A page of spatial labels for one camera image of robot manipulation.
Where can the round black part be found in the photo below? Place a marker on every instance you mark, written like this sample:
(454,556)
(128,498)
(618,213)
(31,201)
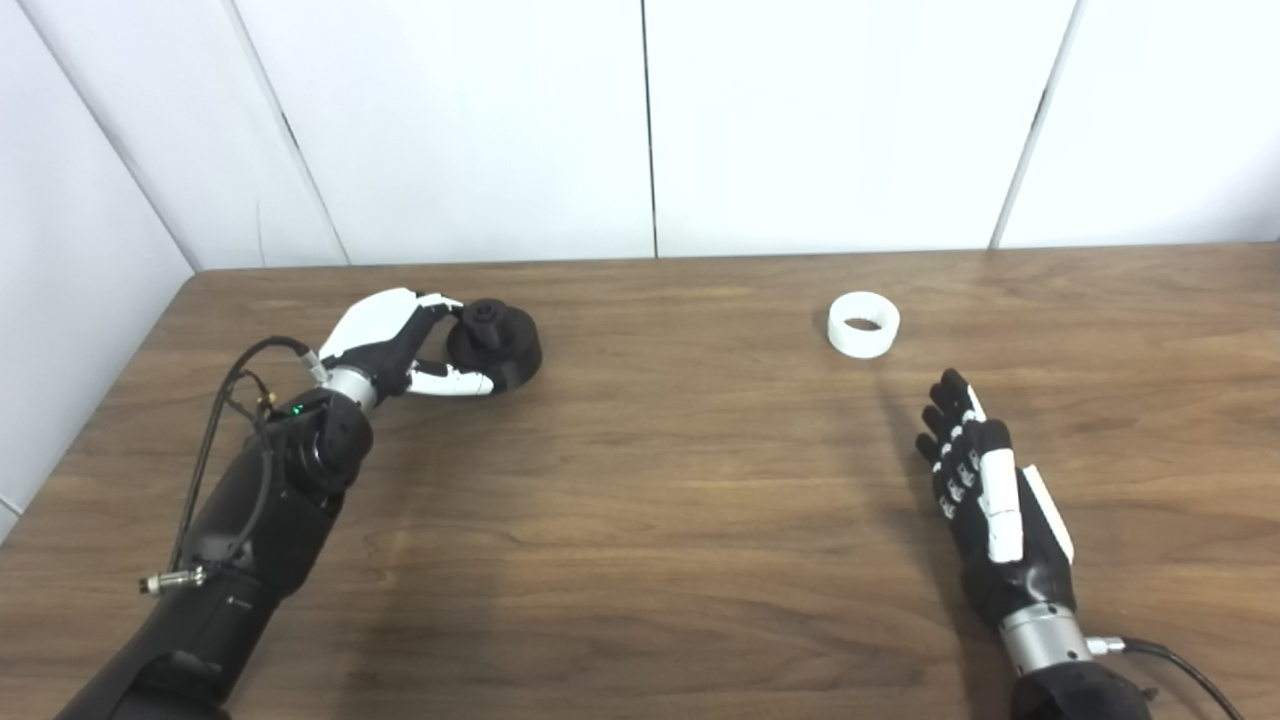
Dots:
(505,350)

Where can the white and black right hand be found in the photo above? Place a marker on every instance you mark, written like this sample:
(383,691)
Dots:
(1003,500)

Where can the white and black left hand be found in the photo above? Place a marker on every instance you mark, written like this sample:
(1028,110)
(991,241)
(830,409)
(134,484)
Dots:
(375,320)

